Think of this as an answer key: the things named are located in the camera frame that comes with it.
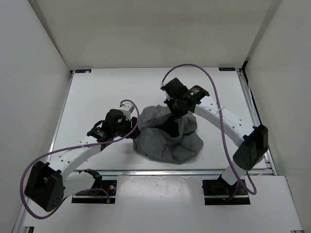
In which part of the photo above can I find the grey pleated skirt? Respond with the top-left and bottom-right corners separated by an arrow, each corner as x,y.
133,105 -> 204,164

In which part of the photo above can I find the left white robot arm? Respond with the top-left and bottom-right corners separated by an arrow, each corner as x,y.
24,103 -> 139,212

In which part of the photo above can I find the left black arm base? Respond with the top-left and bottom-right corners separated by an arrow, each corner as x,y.
71,169 -> 117,204

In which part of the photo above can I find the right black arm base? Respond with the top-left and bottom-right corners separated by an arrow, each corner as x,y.
202,180 -> 250,206

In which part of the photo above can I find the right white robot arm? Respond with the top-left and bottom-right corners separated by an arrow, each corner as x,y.
161,78 -> 268,194

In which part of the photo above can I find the right blue table label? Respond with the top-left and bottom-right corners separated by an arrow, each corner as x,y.
219,67 -> 236,71

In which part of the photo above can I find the blue table label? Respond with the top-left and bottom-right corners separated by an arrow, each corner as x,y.
219,67 -> 236,71
75,69 -> 92,73

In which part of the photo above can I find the left blue table label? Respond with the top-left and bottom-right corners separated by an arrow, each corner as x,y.
75,69 -> 92,73

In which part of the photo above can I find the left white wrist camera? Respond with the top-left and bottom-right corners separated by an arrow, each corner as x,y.
119,103 -> 135,114

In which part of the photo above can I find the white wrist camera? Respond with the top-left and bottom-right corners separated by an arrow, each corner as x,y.
160,83 -> 167,92
119,103 -> 135,114

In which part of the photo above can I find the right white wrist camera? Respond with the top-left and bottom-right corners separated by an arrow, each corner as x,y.
160,83 -> 167,92

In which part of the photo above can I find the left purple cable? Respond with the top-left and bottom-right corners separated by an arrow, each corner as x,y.
19,99 -> 139,219

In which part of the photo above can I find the purple cable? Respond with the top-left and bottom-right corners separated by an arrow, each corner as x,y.
19,99 -> 139,219
161,63 -> 257,201

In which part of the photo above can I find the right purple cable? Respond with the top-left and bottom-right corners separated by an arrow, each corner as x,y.
161,63 -> 257,201

